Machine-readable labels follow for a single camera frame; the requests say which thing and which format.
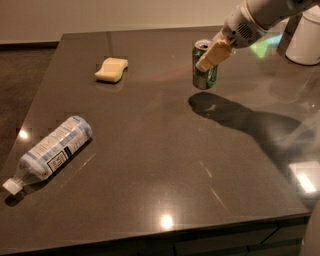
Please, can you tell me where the white cylindrical container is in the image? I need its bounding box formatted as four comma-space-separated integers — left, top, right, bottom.
286, 6, 320, 66

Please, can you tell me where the green soda can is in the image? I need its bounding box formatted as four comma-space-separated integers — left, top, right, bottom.
192, 39, 218, 90

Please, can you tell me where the yellow sponge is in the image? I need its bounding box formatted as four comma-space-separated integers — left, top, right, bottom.
95, 57, 128, 83

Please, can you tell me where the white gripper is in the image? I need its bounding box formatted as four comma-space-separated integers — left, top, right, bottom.
196, 3, 266, 72

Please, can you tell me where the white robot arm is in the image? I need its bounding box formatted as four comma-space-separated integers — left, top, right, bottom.
195, 0, 320, 72

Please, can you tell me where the clear plastic water bottle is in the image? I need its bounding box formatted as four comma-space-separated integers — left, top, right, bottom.
3, 116, 92, 195

